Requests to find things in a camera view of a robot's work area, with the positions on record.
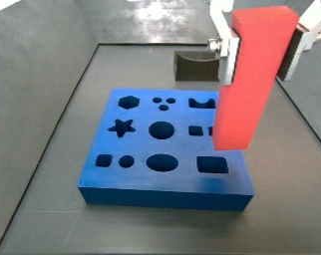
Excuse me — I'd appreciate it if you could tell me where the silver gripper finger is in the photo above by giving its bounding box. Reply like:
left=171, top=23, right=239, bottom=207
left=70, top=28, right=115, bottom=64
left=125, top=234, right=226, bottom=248
left=278, top=0, right=321, bottom=81
left=207, top=0, right=240, bottom=86

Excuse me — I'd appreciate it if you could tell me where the red rectangular block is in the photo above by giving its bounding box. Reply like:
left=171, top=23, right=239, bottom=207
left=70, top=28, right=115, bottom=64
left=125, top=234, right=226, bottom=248
left=212, top=6, right=299, bottom=150

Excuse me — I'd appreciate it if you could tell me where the black curved fixture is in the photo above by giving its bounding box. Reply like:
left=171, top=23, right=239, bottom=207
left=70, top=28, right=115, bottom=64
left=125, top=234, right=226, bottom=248
left=173, top=51, right=219, bottom=82

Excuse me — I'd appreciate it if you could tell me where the blue foam shape board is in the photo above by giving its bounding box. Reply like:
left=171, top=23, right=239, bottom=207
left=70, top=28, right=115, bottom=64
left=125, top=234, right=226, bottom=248
left=78, top=89, right=254, bottom=211

